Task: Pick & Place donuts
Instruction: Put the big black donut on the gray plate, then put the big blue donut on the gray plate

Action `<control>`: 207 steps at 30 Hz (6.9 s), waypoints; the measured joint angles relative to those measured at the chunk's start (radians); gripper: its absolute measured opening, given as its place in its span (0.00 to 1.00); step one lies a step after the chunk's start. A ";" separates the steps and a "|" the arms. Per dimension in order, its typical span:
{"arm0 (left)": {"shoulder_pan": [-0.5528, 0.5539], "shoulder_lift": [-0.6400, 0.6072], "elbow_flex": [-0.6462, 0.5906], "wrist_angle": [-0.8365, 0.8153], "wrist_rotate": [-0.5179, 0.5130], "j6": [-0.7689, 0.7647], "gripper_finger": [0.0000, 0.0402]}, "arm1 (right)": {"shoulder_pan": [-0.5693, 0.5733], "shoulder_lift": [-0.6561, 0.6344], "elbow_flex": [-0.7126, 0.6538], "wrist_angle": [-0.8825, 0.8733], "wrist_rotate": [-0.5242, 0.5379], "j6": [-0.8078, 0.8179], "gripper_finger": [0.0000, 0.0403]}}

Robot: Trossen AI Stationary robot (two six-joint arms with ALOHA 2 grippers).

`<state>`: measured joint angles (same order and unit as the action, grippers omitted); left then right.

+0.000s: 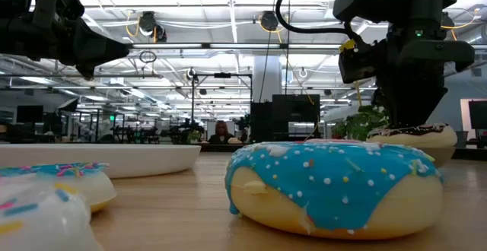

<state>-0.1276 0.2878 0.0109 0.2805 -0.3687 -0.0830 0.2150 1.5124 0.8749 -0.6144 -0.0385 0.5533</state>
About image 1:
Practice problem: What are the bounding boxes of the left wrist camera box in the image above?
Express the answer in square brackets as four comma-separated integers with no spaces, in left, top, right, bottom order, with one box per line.
[31,0,86,30]

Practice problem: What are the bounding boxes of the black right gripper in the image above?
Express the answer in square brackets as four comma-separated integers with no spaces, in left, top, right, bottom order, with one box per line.
[371,26,476,129]

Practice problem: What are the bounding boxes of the small blue sprinkled donut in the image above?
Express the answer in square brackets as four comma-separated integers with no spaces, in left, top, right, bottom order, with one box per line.
[0,162,118,213]

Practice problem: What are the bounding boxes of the small white sprinkled donut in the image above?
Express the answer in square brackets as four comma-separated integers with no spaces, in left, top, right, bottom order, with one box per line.
[0,174,104,251]

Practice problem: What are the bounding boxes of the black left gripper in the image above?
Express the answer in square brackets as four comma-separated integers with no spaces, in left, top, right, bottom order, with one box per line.
[0,13,131,79]

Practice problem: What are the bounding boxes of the black wall monitor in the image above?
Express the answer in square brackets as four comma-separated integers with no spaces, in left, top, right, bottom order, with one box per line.
[468,100,487,131]

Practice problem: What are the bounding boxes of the large blue iced donut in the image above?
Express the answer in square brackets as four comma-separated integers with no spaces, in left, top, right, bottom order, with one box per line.
[224,141,445,241]

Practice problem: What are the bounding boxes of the black ceiling cord reel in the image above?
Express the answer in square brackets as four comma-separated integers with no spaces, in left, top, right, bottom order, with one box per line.
[259,10,280,33]
[138,10,168,43]

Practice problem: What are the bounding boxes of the large chocolate iced donut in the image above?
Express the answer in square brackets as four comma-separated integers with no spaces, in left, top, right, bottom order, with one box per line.
[366,122,459,149]

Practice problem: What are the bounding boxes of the yellow hanging cable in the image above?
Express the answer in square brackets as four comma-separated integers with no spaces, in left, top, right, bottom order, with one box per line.
[353,80,363,108]

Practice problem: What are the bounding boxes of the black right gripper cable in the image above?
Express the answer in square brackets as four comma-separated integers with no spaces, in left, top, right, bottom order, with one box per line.
[275,0,357,40]

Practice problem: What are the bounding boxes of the black desk monitor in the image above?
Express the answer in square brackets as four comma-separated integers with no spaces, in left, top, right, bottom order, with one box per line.
[15,104,45,124]

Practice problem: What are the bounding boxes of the person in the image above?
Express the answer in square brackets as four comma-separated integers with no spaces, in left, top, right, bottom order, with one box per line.
[208,120,236,145]

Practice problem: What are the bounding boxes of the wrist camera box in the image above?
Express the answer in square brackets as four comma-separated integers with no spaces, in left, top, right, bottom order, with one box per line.
[31,0,86,30]
[337,42,382,85]

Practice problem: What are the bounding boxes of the black hanging cable loop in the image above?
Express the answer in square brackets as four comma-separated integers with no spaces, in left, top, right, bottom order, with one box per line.
[138,49,158,65]

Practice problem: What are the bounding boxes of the black metal stand frame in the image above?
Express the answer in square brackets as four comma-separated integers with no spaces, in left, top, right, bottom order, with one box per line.
[190,72,253,144]

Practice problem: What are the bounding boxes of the white round plate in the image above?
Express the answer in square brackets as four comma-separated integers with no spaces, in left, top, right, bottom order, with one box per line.
[0,143,202,180]

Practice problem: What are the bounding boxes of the green potted plant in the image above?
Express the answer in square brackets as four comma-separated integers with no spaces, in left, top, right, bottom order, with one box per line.
[330,104,390,143]

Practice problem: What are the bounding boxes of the white building column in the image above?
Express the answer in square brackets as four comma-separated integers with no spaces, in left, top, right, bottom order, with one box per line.
[252,55,283,103]

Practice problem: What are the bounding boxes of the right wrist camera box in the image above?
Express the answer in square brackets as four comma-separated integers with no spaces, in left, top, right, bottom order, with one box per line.
[337,42,382,85]

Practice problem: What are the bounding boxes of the large pink iced donut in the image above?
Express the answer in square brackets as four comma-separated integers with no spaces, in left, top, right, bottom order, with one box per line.
[303,138,368,145]

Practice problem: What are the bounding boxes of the long ceiling light strip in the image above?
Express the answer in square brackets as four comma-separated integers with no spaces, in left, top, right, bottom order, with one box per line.
[124,42,343,51]

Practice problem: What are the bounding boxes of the yellow cable tag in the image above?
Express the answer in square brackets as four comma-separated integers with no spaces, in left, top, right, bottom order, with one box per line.
[339,39,357,53]

